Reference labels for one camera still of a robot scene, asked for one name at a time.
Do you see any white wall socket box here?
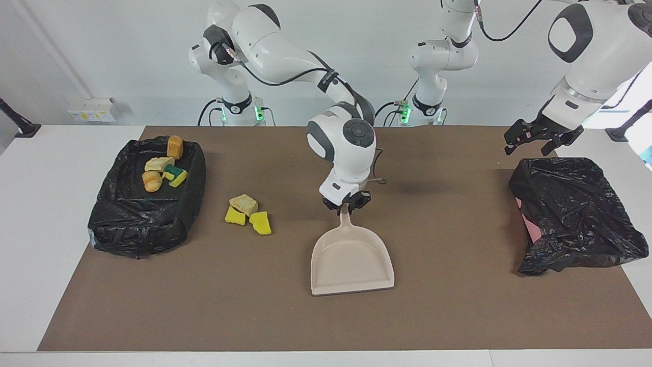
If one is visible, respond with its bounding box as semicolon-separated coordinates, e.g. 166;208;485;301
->
67;97;117;123

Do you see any crumpled black trash bag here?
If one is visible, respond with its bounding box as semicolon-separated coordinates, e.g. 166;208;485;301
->
508;157;649;277

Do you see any black right base cable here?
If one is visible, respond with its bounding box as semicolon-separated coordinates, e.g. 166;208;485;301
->
198;98;227;126

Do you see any large yellow sponge piece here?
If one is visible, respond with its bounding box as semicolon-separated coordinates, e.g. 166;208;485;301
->
249;211;272;236

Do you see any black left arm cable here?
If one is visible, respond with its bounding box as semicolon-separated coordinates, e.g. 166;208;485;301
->
474;0;643;110

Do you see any pink plastic bin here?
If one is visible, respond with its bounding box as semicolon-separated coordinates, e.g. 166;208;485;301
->
515;198;543;244

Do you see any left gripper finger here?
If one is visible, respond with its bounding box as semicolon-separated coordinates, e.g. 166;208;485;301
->
503;120;533;156
541;128;585;156

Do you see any black base cable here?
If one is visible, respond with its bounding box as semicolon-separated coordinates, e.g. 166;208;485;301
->
198;98;227;126
373;82;409;126

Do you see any beige plastic dustpan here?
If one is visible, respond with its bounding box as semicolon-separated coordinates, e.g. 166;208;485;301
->
311;203;395;296

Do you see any pale crumbly bread chunk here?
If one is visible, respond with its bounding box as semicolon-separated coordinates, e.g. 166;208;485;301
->
144;156;175;172

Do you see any black clamp stand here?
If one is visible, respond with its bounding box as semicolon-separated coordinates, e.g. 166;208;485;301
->
605;99;652;142
0;98;41;138

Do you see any beige sponge chunk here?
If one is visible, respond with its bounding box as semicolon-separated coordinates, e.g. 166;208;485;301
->
229;194;259;218

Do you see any black left base cable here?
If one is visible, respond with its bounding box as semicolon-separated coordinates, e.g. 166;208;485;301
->
373;82;409;126

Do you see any black bag lined bin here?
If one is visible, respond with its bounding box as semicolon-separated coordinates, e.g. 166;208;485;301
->
88;136;207;259

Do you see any brown table mat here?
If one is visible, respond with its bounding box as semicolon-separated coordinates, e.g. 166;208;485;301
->
37;126;652;352

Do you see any notched yellow sponge piece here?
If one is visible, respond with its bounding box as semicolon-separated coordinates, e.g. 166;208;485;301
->
162;164;188;188

